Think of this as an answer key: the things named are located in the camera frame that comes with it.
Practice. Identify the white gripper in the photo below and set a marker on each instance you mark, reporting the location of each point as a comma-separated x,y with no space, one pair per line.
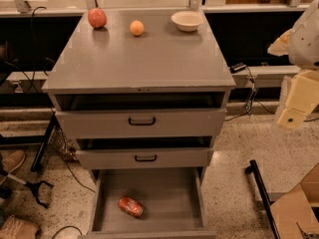
305,47

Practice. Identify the red coke can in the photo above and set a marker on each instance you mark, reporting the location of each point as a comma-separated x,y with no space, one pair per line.
130,206

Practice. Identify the grey top drawer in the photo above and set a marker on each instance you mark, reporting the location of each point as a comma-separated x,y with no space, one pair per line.
125,124

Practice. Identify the grey drawer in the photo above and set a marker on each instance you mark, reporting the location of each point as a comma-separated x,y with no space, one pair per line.
144,158
172,201
125,124

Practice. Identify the grey drawer cabinet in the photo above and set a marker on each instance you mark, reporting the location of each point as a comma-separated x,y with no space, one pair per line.
162,69

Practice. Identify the grey middle drawer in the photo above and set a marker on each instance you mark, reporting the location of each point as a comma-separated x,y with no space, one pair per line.
144,158

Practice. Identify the grey bottom drawer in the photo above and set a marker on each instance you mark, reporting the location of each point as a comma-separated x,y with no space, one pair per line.
172,201

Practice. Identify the black power adapter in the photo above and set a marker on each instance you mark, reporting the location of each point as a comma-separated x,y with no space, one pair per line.
237,68

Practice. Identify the black metal bar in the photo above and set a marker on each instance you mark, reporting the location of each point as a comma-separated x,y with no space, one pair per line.
254,169

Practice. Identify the white paper bowl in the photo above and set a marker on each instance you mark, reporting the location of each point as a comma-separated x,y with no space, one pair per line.
187,21

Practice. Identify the cardboard box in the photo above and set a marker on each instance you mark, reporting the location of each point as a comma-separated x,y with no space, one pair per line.
293,212

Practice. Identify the orange fruit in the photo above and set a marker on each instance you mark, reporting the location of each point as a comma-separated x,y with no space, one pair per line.
137,28

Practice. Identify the red apple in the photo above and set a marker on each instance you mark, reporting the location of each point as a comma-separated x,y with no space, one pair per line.
97,18

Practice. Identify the black table leg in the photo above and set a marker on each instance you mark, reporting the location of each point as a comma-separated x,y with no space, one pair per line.
36,165

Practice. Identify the black grabber tool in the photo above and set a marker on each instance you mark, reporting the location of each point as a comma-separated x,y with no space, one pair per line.
40,190

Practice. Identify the tan shoe upper left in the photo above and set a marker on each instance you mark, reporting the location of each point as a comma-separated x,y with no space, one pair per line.
13,161

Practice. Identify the tan shoe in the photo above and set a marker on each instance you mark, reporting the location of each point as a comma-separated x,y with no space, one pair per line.
15,228
13,161

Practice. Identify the tan shoe lower left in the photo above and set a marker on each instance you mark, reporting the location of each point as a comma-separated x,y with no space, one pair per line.
15,228

